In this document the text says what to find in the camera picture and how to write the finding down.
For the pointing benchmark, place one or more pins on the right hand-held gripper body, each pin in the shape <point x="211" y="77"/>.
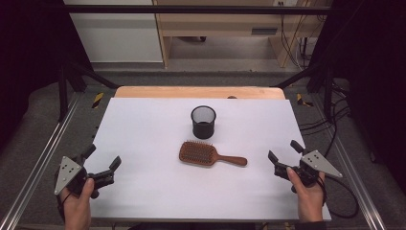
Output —
<point x="319" y="163"/>

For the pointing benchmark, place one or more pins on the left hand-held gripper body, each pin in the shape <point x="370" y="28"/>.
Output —
<point x="67" y="172"/>

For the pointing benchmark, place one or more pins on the brown wooden hairbrush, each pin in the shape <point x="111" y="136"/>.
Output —
<point x="196" y="153"/>

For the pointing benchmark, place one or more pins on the black mesh cup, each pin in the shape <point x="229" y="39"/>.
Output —
<point x="203" y="126"/>

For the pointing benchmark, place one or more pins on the person's left hand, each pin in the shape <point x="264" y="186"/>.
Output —
<point x="76" y="207"/>

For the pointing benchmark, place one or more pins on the person's right hand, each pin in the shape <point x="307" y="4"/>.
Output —
<point x="308" y="199"/>

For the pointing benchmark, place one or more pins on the white table cover sheet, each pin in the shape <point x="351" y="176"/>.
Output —
<point x="159" y="191"/>

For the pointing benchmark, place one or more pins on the dark curtain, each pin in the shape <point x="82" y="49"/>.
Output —
<point x="373" y="80"/>
<point x="28" y="64"/>

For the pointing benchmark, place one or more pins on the light wooden table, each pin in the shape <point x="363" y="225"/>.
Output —
<point x="191" y="92"/>

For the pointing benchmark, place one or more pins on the white cabinet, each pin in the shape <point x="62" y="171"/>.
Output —
<point x="121" y="38"/>

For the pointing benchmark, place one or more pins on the light wooden desk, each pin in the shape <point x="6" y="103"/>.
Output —
<point x="223" y="24"/>

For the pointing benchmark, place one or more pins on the aluminium floor rail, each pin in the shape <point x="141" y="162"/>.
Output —
<point x="357" y="179"/>
<point x="38" y="166"/>

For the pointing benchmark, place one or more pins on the black frame stand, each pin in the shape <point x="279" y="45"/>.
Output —
<point x="63" y="96"/>
<point x="328" y="92"/>

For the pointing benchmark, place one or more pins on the black horizontal frame bar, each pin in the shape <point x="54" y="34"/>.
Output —
<point x="191" y="9"/>

